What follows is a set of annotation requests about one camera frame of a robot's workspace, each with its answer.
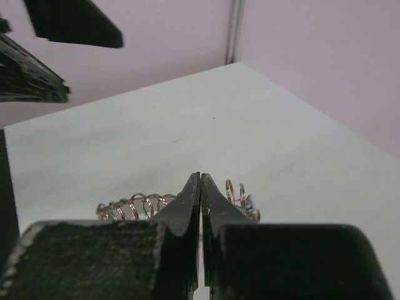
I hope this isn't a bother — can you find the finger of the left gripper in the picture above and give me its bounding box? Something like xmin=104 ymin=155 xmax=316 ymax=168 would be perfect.
xmin=1 ymin=18 xmax=70 ymax=103
xmin=24 ymin=0 xmax=123 ymax=49

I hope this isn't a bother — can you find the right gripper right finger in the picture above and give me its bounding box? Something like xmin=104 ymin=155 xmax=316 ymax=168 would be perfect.
xmin=201 ymin=173 xmax=393 ymax=299

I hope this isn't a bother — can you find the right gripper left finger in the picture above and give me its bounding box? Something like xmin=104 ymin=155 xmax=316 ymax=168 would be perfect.
xmin=1 ymin=173 xmax=200 ymax=299

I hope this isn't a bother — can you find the blue tag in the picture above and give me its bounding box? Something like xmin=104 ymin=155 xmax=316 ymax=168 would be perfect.
xmin=245 ymin=195 xmax=255 ymax=214

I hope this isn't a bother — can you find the metal disc with keyrings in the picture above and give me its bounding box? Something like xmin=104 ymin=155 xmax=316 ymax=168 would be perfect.
xmin=95 ymin=179 xmax=261 ymax=223

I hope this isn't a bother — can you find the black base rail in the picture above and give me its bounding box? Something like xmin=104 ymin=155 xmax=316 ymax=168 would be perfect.
xmin=0 ymin=129 xmax=19 ymax=268

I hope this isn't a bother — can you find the left aluminium corner post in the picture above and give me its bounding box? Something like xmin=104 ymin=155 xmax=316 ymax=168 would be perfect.
xmin=224 ymin=0 xmax=245 ymax=65

